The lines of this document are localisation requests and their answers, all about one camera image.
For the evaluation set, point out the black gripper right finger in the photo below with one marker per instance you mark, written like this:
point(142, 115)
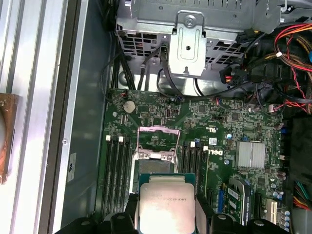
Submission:
point(219, 225)

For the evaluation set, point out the metal socket cover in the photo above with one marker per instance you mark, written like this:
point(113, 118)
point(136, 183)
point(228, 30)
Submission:
point(158, 129)

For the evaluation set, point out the black plastic shroud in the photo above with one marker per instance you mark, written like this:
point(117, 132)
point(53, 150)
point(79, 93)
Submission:
point(302, 146)

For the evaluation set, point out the black PC case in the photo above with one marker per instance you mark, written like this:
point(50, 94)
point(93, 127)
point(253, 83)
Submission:
point(92, 73)

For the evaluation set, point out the metal drive cage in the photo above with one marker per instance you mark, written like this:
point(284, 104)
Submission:
point(146, 24)

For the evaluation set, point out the silver coin cell battery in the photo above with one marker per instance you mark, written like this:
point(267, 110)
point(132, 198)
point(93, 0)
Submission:
point(128, 106)

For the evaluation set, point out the black graphics card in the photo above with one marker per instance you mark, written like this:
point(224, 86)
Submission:
point(237, 202)

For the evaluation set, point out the silver CPU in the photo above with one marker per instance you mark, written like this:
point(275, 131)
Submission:
point(168, 207)

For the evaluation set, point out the CPU socket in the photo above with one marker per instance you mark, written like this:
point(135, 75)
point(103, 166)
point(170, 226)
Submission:
point(156, 167)

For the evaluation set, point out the black RAM slot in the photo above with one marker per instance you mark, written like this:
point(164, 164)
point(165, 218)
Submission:
point(197, 165)
point(185, 161)
point(127, 165)
point(120, 165)
point(191, 161)
point(108, 165)
point(114, 165)

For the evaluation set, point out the brown square base plate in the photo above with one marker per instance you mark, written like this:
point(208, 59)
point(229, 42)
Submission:
point(9, 136)

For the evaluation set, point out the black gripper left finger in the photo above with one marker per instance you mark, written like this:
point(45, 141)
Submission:
point(122, 224)

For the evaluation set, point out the silver chipset heatsink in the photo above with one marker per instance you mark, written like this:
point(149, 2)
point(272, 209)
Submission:
point(251, 154)

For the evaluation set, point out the green motherboard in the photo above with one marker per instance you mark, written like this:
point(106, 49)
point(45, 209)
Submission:
point(219, 126)

